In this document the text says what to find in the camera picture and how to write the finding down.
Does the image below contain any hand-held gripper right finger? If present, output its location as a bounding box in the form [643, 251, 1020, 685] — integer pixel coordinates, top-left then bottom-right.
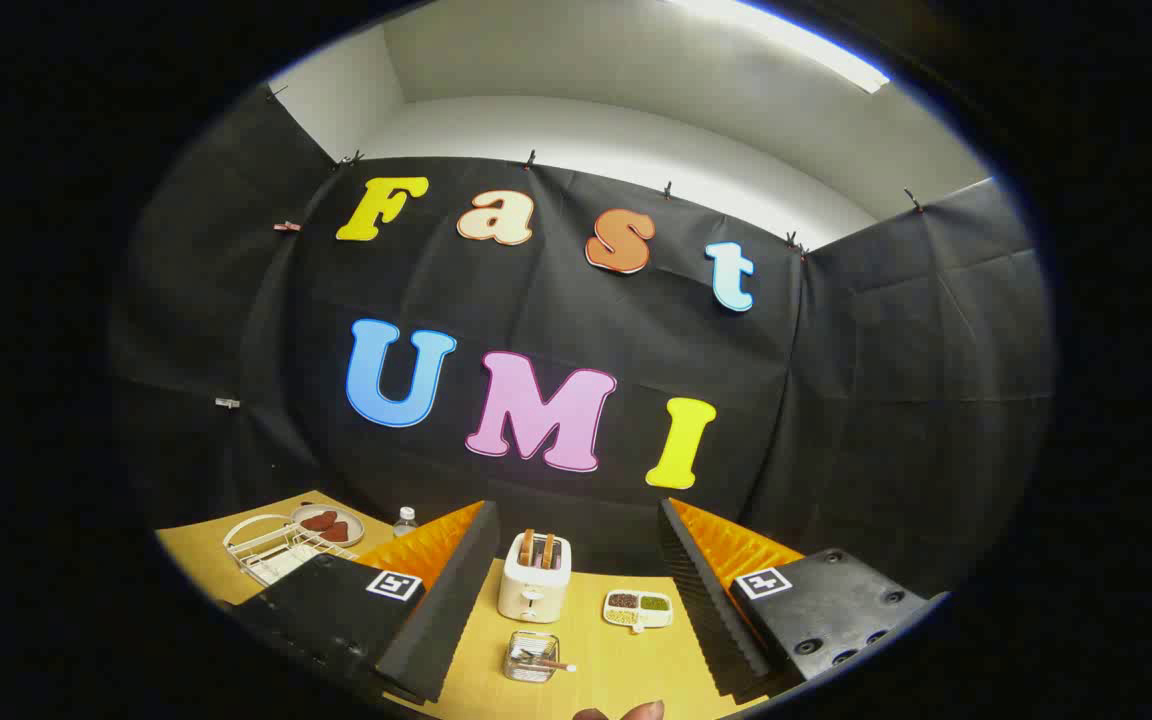
[656, 498, 950, 704]

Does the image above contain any cream toaster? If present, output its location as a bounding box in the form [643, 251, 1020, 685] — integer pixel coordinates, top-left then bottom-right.
[497, 532, 574, 625]

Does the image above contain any small grey plate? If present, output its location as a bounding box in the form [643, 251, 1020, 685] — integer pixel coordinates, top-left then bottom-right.
[291, 503, 365, 548]

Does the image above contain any metal wire basket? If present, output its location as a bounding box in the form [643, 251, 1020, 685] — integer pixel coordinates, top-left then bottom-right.
[503, 630, 562, 684]

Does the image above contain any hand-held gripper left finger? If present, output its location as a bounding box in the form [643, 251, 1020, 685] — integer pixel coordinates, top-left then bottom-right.
[219, 500, 502, 706]

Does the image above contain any white wire dish rack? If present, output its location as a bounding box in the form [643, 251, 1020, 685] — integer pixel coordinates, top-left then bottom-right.
[222, 512, 359, 588]

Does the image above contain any white divided bean dish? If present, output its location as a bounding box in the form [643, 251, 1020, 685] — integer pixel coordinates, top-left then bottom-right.
[603, 590, 675, 634]

